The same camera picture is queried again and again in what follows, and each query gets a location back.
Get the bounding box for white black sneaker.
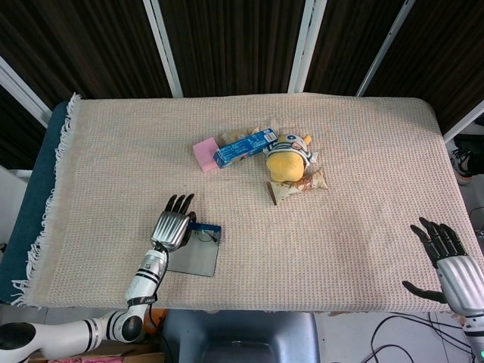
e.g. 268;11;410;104
449;147;474;186

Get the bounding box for beige crumpled wrapper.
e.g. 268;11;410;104
221;126;262;144

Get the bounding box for brown patterned cone packet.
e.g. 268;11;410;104
265;166;329;206

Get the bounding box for orange device under table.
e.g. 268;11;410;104
145;309;167;334

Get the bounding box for black floor cable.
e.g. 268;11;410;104
370;313;473;363

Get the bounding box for yellow plush toy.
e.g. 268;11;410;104
263;132;318;183

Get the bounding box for brown cardboard box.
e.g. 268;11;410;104
28;340;166;363

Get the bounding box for blue toothpaste box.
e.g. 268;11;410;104
213;127;280;169

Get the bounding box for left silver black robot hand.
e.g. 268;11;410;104
150;193;197;253

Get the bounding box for beige woven fringed tablecloth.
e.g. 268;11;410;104
10;92;479;315

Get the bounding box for pink rectangular block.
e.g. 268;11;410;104
192;138;222;174

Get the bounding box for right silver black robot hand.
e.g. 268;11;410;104
402;217;484;317

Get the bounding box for grey-blue plastic chair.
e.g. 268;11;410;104
160;309;321;363

